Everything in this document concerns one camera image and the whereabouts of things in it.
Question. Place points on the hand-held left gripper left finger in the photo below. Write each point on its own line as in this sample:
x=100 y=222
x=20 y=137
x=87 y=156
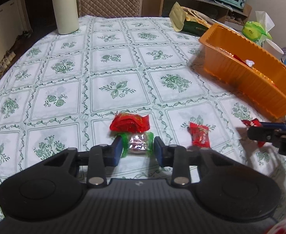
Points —
x=117 y=148

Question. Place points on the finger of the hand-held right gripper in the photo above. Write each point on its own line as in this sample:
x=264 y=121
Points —
x=262 y=134
x=274 y=125

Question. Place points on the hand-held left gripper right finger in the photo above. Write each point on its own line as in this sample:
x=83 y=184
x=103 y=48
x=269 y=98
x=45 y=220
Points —
x=158 y=148

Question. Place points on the dark red candy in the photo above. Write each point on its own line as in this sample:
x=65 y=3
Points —
x=252 y=122

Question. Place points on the green silver candy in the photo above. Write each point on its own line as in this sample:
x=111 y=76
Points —
x=138 y=142

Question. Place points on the orange plastic tray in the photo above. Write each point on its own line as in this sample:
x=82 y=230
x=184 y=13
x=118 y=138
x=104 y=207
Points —
x=243 y=78

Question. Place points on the large red wrapped candy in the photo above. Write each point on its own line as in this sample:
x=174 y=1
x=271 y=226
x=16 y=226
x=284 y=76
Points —
x=128 y=123

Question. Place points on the red twisted wrapper candy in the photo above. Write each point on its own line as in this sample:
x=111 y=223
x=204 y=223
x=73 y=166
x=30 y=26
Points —
x=200 y=135

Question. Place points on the white mug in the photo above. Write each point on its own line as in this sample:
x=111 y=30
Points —
x=272 y=48

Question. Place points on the green tissue pack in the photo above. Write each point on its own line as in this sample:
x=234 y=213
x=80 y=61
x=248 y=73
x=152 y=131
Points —
x=252 y=30

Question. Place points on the sunflower seed bag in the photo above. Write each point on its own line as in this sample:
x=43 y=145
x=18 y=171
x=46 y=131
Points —
x=194 y=26

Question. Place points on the pair of shoes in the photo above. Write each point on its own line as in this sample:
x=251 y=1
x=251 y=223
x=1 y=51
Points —
x=24 y=33
x=5 y=59

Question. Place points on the wooden shelf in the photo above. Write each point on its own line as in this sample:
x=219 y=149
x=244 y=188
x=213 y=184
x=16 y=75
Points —
x=199 y=1

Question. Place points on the white thermos bottle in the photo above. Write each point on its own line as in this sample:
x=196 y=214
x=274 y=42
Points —
x=65 y=12

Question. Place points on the white cabinet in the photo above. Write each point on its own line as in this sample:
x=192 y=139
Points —
x=1 y=22

